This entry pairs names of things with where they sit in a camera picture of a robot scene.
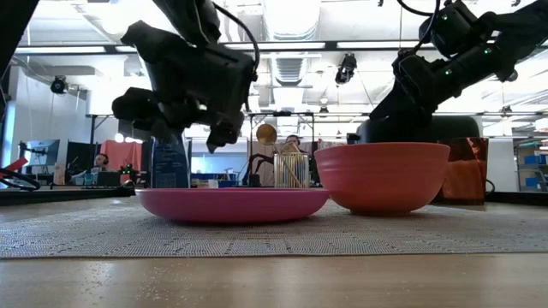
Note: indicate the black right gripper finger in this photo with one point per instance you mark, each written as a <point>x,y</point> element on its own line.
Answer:
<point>406,124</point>

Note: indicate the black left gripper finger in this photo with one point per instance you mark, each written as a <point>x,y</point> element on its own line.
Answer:
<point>141,109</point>
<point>224,128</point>

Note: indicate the coral red bowl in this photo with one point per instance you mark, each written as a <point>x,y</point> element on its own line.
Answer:
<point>381,179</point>

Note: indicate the blue cereal box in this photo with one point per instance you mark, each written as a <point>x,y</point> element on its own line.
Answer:
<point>169,164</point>

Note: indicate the orange translucent glass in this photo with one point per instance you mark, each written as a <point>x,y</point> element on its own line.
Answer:
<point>466,171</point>

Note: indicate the pink plastic plate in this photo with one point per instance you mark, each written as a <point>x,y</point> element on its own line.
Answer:
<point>231,205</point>

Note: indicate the grey woven placemat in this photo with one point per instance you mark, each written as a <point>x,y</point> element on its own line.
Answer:
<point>274,239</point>

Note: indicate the coral cloth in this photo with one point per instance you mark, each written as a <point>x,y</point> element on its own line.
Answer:
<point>122,152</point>

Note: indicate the black toaster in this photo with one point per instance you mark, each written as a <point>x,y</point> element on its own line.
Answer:
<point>458,128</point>

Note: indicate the person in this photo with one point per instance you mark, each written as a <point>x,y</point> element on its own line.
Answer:
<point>293,139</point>
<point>100,161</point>

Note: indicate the computer monitor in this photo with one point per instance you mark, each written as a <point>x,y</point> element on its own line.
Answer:
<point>40,153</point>

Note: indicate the blue storage bin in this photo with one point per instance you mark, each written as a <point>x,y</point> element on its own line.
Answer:
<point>533,182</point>
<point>535,159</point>

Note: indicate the red plastic part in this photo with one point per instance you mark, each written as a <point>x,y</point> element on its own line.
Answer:
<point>13,164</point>

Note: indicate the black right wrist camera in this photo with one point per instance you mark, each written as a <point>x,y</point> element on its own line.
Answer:
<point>449,27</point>

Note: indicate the black ceiling-mounted camera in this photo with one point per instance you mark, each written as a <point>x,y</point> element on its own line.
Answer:
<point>59,84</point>
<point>346,68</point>

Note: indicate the black aluminium table frame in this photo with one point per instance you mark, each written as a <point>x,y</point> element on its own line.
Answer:
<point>64,197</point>

